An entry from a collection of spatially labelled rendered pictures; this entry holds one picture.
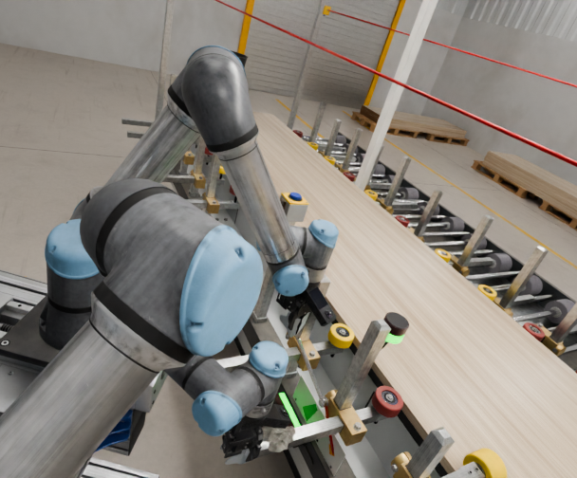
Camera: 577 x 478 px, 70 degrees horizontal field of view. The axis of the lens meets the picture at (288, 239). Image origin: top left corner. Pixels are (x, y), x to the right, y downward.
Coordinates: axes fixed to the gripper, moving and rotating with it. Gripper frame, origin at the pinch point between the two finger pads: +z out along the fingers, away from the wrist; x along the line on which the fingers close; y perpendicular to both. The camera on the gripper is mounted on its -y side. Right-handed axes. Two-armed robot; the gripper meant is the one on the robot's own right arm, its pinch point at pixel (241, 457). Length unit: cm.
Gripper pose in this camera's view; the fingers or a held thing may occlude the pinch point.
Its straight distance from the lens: 108.9
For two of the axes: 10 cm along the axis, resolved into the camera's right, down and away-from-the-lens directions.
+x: 4.2, 5.5, -7.2
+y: -8.7, 0.1, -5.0
